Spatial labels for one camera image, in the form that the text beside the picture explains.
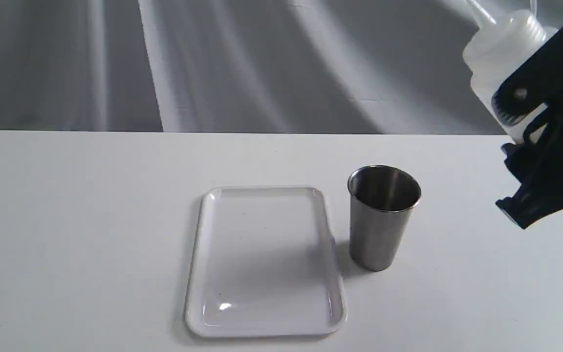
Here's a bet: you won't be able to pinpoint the translucent squeeze bottle amber liquid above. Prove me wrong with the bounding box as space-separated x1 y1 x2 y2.
462 0 559 144

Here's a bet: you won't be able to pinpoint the stainless steel cup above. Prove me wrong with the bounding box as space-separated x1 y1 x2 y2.
347 165 422 272

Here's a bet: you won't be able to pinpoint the white rectangular plastic tray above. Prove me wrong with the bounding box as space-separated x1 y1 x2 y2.
185 186 347 339

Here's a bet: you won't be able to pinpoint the grey backdrop cloth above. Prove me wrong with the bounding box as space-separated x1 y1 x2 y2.
0 0 502 134

